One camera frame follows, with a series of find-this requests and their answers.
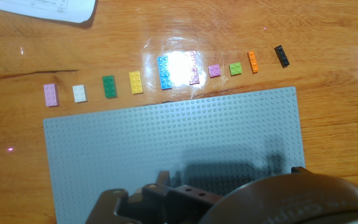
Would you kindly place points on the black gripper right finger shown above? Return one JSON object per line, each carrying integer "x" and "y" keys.
{"x": 297, "y": 170}

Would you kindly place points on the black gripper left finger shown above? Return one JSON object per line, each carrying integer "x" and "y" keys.
{"x": 154, "y": 202}

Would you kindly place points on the narrow black Lego brick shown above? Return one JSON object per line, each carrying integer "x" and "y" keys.
{"x": 281, "y": 56}

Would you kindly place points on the narrow orange Lego brick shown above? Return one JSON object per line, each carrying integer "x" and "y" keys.
{"x": 253, "y": 62}

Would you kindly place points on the small lime Lego plate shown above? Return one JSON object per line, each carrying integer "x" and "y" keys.
{"x": 235, "y": 69}

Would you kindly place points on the grey Lego baseplate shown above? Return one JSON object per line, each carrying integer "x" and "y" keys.
{"x": 135, "y": 140}

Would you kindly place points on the yellow Lego brick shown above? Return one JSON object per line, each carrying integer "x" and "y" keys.
{"x": 136, "y": 82}

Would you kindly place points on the dark green Lego brick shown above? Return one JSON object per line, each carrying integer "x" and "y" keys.
{"x": 109, "y": 87}

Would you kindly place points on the long blue Lego brick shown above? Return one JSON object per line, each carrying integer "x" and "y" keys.
{"x": 164, "y": 73}

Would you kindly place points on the small magenta Lego plate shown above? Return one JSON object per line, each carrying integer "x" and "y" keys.
{"x": 214, "y": 71}

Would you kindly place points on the white Lego brick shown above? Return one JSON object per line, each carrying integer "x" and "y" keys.
{"x": 79, "y": 93}

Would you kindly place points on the long red Lego brick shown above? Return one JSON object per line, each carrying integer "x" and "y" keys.
{"x": 194, "y": 76}

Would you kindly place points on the light pink Lego brick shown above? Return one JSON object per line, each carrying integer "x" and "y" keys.
{"x": 51, "y": 95}

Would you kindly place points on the wooden board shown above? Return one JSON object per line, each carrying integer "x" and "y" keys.
{"x": 337, "y": 124}

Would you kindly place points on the white printed paper sheets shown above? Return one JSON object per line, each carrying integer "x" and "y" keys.
{"x": 42, "y": 7}

